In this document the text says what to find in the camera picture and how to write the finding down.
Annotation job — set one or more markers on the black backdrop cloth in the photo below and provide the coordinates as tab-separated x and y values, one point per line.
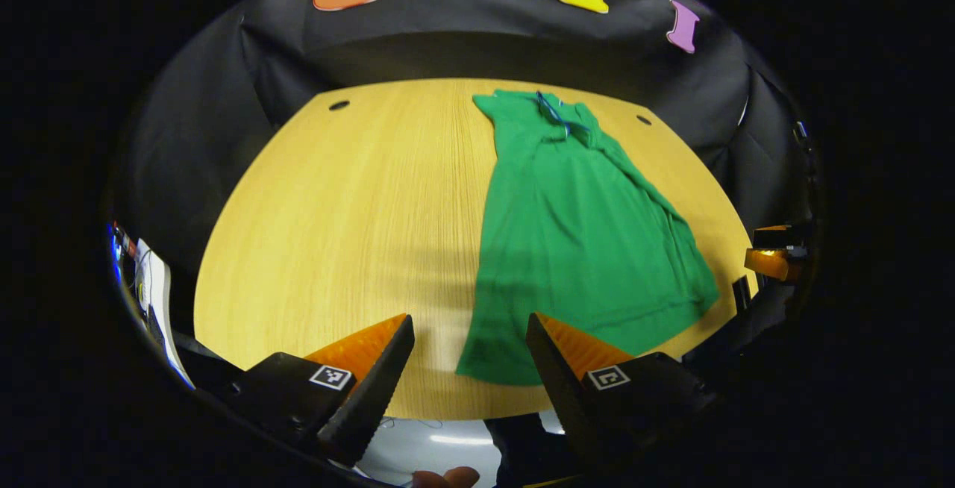
448	40

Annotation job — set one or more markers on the green T-shirt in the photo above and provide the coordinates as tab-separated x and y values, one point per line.
582	234

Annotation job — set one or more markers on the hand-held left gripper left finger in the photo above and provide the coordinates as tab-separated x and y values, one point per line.
369	406

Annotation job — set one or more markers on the white panel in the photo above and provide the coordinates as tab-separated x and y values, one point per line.
153	279

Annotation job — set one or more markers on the person's dark clothing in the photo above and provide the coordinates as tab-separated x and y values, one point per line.
522	451

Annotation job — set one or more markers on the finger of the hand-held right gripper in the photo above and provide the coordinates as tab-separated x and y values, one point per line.
767	264
772	236

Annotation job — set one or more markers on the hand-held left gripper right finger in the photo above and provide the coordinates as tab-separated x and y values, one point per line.
567	398

